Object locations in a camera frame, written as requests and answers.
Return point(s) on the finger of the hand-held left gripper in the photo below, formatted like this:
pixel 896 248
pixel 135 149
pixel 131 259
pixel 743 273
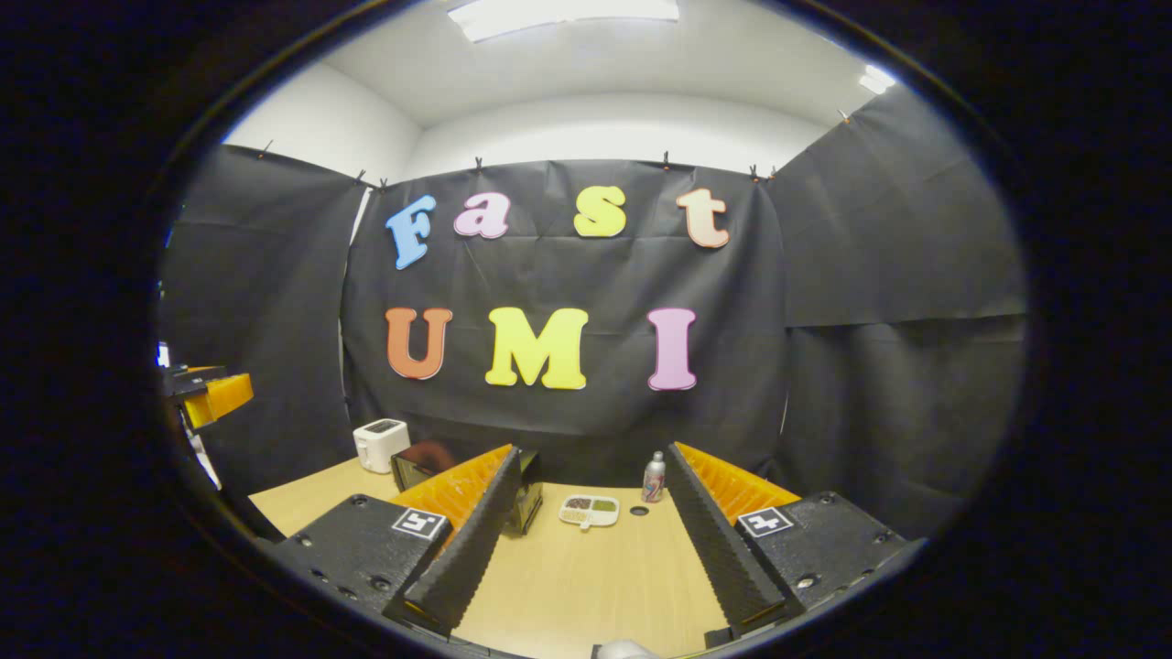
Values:
pixel 220 398
pixel 188 380

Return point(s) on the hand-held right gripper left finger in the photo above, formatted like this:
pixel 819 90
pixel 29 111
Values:
pixel 467 554

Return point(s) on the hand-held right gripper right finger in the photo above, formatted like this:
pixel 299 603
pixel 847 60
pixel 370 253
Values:
pixel 719 554

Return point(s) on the black electric oven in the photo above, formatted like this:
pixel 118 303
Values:
pixel 526 499

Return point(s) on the silver spray bottle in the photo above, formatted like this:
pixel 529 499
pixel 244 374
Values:
pixel 654 480

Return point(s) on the white divided dish with beans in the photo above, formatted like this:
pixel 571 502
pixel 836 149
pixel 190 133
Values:
pixel 591 511

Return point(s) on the white toaster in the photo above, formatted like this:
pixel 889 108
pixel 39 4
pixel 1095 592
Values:
pixel 380 444

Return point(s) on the black backdrop cloth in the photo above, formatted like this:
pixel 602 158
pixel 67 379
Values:
pixel 595 275

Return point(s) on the ceiling light panel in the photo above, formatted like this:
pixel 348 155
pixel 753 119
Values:
pixel 876 80

